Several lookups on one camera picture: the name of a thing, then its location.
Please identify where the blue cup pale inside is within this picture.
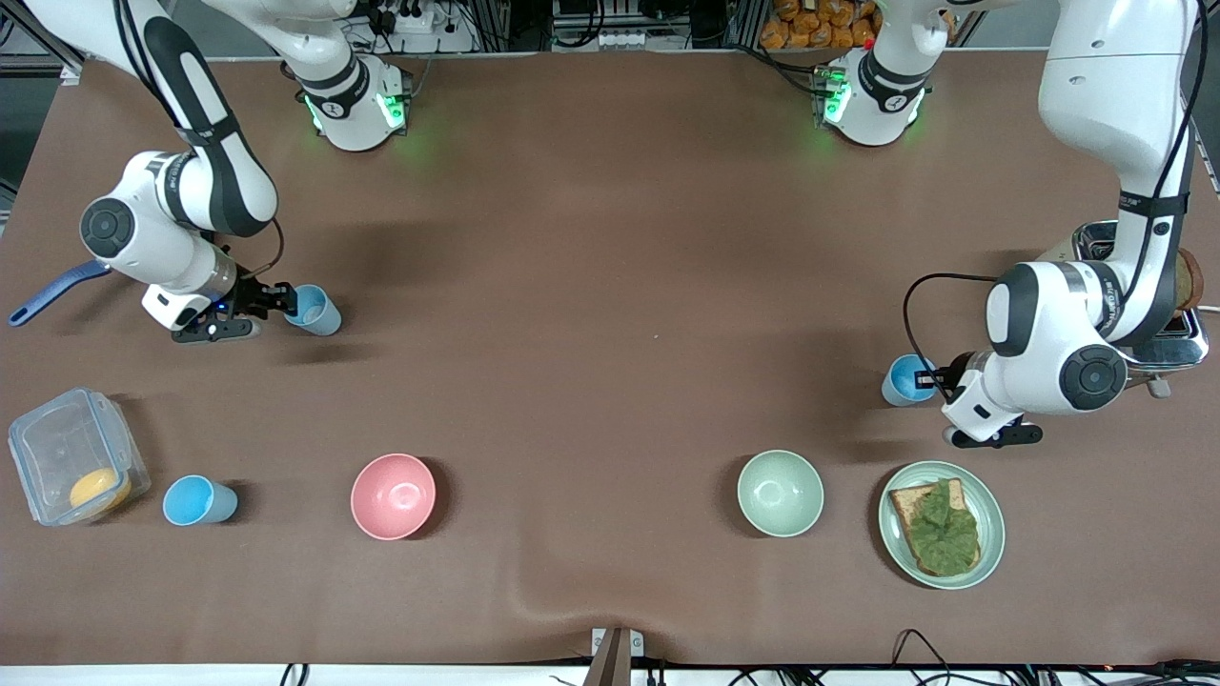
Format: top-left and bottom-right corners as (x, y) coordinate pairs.
(284, 284), (342, 336)

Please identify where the bag of orange buns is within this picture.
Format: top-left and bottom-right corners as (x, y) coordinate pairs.
(760, 0), (883, 50)

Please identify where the dark bread slice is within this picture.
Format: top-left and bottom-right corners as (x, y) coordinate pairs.
(1177, 250), (1206, 311)

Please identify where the white power strip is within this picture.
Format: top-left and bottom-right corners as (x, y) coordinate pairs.
(376, 5), (435, 34)

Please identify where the clear plastic container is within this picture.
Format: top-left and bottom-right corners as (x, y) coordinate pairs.
(8, 386), (152, 527)

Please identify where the green lettuce leaf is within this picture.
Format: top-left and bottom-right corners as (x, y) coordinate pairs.
(904, 479), (982, 575)

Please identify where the black pot blue handle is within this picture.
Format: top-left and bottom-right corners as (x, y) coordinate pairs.
(8, 260), (113, 328)

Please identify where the yellow round food piece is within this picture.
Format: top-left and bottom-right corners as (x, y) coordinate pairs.
(69, 467), (132, 513)

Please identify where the pale green bowl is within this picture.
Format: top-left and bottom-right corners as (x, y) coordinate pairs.
(737, 449), (825, 538)

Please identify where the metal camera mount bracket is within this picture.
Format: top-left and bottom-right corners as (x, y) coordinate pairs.
(591, 627), (644, 686)

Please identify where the black looped floor cable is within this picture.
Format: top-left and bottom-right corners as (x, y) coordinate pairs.
(891, 629), (964, 685)

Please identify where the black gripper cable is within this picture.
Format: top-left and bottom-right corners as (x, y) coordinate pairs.
(234, 217), (286, 279)
(903, 273), (998, 401)

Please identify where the pink bowl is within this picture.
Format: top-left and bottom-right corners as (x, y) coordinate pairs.
(350, 453), (437, 541)

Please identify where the brown bread slice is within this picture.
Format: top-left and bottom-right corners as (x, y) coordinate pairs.
(888, 478), (983, 577)

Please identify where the blue plastic cup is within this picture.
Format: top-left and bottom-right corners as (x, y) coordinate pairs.
(881, 354), (940, 408)
(162, 474), (239, 527)

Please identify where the beige chrome toaster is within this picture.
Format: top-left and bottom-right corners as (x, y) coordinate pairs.
(1039, 221), (1211, 399)

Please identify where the pale green plate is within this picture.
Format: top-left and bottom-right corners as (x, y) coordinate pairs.
(878, 460), (1007, 591)

